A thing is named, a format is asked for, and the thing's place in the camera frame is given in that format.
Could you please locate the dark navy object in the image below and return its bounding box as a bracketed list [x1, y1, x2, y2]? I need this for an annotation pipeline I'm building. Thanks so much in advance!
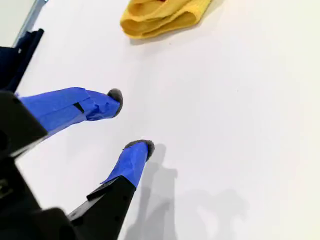
[0, 28, 45, 93]

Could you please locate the yellow microfibre towel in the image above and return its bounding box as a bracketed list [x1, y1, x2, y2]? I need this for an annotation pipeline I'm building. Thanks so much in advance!
[119, 0, 213, 40]

